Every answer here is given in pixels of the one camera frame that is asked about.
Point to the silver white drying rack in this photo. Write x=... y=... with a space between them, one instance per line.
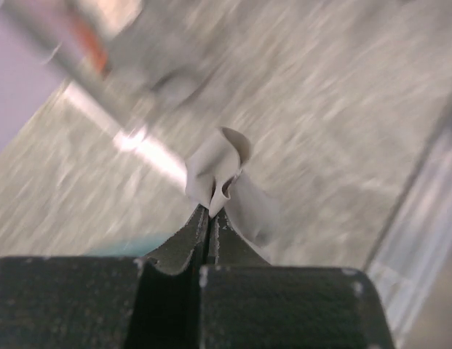
x=98 y=107

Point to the teal plastic basin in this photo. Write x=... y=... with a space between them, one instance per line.
x=133 y=248

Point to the aluminium mounting rail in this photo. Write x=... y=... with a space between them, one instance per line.
x=417 y=242

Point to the grey underwear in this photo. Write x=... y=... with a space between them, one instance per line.
x=216 y=179

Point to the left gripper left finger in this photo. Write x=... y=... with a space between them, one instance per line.
x=105 y=302

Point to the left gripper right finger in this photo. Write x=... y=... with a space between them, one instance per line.
x=246 y=303

